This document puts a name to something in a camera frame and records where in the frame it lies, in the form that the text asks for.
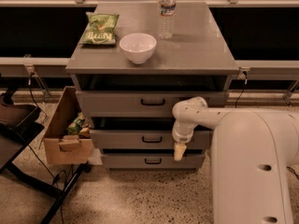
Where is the grey drawer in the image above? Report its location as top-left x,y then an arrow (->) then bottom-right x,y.
76,91 -> 228,118
102,154 -> 205,170
89,129 -> 214,150

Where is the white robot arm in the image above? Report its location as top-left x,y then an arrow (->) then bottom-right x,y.
172,97 -> 299,224

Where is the grey bottom drawer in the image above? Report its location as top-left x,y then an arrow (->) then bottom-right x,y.
102,154 -> 205,170

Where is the grey drawer cabinet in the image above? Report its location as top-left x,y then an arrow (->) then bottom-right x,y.
66,2 -> 236,157

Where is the grey top drawer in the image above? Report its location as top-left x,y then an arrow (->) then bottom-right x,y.
76,91 -> 228,118

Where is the green snack bag in box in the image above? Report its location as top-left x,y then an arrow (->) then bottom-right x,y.
66,112 -> 85,135

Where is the white ceramic bowl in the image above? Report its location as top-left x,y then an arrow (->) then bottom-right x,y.
120,33 -> 157,64

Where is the brown cardboard box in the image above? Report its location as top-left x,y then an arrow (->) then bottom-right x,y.
43,87 -> 93,164

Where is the green chip bag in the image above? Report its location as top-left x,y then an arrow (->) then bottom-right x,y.
80,12 -> 119,45

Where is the clear plastic water bottle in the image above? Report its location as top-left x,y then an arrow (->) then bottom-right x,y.
158,0 -> 177,39

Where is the black cart frame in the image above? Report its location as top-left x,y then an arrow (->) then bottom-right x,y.
0,75 -> 93,224

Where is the black cable left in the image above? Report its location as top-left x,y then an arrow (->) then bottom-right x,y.
27,72 -> 68,224

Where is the grey wall rail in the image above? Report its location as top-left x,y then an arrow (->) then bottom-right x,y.
0,57 -> 299,80

